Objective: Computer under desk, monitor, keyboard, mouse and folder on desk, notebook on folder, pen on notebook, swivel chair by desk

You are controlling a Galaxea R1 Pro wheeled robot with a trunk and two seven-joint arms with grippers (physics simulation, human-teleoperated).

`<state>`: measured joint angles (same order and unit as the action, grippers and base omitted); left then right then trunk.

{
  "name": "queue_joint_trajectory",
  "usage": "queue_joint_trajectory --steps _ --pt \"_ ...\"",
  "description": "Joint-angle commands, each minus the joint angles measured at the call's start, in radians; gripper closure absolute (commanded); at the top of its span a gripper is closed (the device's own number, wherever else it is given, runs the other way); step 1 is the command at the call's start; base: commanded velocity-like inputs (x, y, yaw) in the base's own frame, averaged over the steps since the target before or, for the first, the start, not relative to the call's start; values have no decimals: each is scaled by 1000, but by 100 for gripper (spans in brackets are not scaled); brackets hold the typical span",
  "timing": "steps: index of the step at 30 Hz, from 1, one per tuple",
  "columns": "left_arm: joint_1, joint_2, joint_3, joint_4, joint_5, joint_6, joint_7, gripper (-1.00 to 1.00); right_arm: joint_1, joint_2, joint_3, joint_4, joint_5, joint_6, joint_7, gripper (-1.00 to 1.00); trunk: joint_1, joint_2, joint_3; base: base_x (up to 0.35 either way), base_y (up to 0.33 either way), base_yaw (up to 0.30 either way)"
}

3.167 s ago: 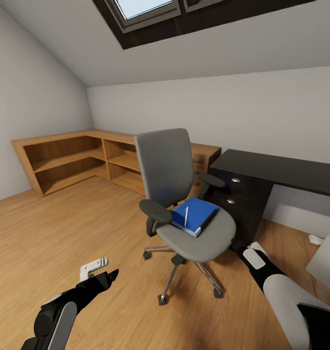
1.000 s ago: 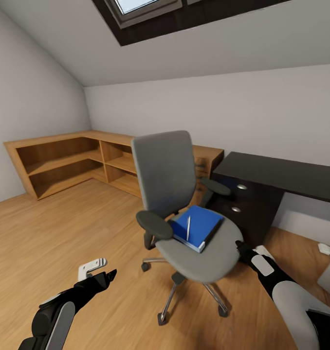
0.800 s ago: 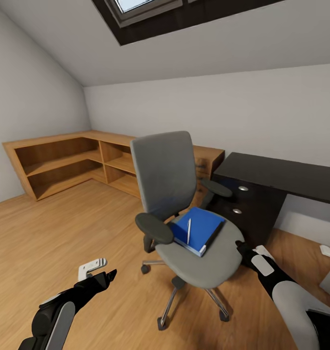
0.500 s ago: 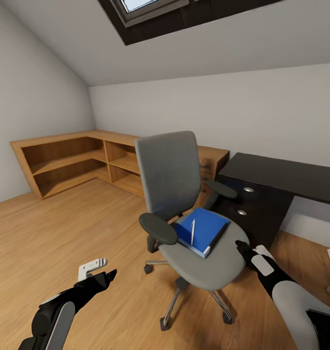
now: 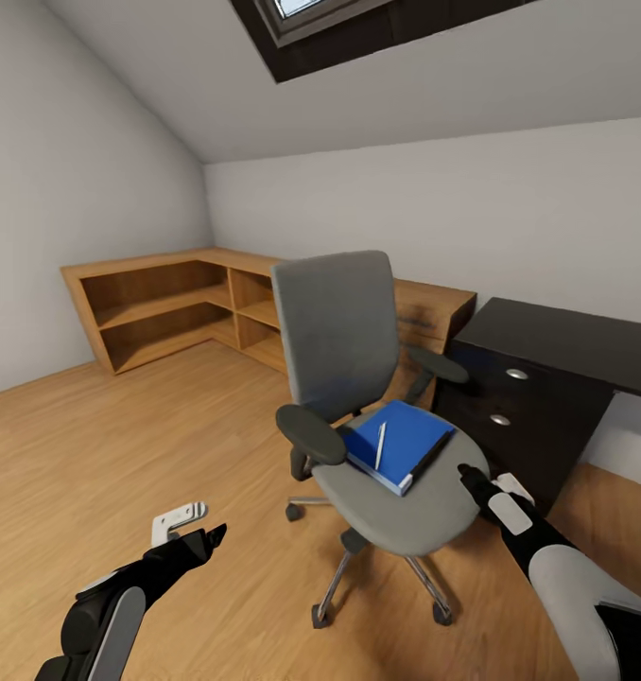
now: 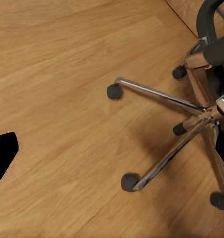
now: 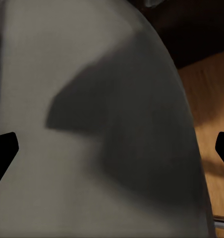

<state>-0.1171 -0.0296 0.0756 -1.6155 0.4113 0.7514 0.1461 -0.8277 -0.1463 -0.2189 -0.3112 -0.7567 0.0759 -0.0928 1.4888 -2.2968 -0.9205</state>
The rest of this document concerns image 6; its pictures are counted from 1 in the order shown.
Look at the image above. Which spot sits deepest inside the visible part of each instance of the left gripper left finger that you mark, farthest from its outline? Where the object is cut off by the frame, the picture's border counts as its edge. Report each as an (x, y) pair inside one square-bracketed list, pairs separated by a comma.
[(8, 149)]

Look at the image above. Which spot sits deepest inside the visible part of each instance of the swivel chair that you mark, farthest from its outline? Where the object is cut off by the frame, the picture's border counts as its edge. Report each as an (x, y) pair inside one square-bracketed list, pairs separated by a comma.
[(208, 54)]

